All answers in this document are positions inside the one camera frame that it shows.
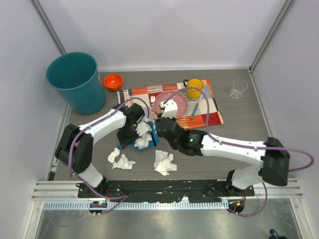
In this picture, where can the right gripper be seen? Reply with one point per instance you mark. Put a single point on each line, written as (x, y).
(173, 119)

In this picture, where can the clear plastic cup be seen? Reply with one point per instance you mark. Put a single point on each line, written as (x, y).
(238, 88)

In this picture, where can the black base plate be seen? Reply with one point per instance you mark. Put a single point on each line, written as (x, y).
(163, 191)

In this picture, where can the pink dotted plate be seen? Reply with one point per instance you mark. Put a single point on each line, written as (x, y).
(179, 98)

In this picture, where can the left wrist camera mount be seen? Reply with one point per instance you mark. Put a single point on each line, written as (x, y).
(143, 128)

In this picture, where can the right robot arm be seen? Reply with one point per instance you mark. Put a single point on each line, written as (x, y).
(268, 162)

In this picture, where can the blue dustpan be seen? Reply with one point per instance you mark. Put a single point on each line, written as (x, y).
(155, 140)

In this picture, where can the silver fork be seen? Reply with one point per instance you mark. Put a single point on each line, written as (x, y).
(152, 100)

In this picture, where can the teal plastic trash bin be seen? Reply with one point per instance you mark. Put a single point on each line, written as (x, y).
(75, 77)

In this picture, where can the crumpled paper front left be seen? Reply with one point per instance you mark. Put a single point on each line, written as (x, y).
(123, 163)

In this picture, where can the orange bowl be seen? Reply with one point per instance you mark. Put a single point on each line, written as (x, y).
(113, 82)

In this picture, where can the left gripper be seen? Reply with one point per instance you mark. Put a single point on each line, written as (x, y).
(123, 141)

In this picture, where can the perforated cable duct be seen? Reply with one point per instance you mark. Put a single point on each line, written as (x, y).
(101, 205)

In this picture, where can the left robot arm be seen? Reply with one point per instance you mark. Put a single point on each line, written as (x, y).
(75, 147)

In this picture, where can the yellow enamel mug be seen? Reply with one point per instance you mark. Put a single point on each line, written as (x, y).
(192, 87)

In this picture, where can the crumpled paper far left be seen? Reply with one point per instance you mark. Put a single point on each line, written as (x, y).
(115, 153)

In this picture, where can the knife with teal handle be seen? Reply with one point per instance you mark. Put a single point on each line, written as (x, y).
(196, 107)

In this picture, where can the crumpled paper far right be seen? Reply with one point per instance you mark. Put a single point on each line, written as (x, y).
(163, 163)

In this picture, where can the blue hand brush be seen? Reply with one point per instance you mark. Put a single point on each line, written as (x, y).
(154, 129)

